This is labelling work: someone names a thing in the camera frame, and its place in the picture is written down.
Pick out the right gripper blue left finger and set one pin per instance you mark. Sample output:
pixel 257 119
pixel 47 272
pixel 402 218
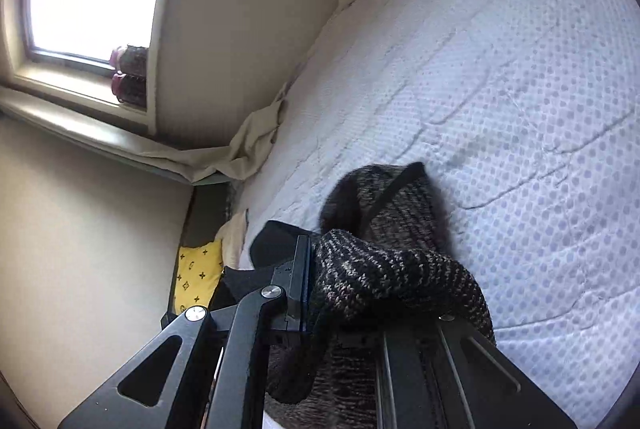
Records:
pixel 206 369

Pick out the beige curtain left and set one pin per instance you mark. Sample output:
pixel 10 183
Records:
pixel 241 158

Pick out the dark pink bottles on sill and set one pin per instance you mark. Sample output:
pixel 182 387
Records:
pixel 129 79

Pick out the yellow patterned pillow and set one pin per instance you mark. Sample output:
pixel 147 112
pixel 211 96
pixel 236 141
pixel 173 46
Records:
pixel 198 273

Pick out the black grey knit hooded jacket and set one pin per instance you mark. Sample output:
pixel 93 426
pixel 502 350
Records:
pixel 380 260

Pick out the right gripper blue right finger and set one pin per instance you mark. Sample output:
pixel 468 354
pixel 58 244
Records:
pixel 448 375

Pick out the white dotted bed quilt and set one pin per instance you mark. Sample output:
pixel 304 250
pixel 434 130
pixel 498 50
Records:
pixel 525 114

